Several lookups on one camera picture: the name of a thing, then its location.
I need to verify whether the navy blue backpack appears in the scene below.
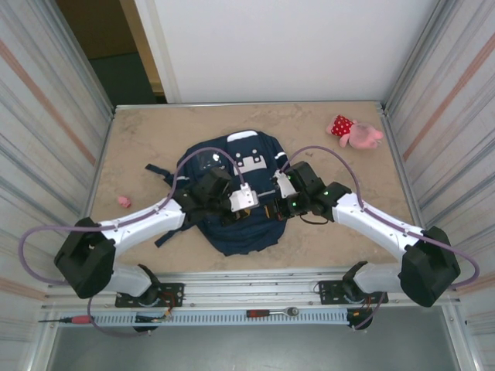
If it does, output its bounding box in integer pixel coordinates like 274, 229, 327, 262
144, 128, 290, 257

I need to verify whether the pink plush toy red dress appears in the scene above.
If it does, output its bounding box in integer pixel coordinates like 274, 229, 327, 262
328, 114, 385, 151

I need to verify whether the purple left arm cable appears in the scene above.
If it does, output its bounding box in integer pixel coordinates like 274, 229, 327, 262
19, 147, 249, 339

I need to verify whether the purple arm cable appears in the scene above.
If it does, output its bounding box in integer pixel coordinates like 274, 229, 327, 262
279, 145, 481, 332
19, 147, 249, 339

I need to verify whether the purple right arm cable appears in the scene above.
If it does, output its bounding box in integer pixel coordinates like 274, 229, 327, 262
279, 145, 481, 332

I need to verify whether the aluminium frame rail with grooves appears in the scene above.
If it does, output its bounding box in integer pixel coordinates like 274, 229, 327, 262
41, 271, 463, 311

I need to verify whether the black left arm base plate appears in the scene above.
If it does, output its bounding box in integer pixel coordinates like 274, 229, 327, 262
114, 282, 186, 308

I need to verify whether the thin aluminium table edge rail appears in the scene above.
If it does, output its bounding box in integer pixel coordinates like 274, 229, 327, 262
113, 100, 385, 114

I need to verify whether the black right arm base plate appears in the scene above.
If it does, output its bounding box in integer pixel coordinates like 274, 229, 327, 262
317, 278, 389, 307

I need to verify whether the slotted grey cable duct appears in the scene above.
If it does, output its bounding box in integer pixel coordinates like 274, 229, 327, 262
90, 310, 350, 326

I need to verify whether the ratchet wrench with red handle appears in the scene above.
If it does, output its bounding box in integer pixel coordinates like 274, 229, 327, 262
246, 306, 301, 318

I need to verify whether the black connector with orange wires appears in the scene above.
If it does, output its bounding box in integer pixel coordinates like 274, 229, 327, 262
134, 312, 174, 325

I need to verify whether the red handled screwdriver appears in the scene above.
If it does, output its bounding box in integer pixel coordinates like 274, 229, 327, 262
37, 315, 94, 325

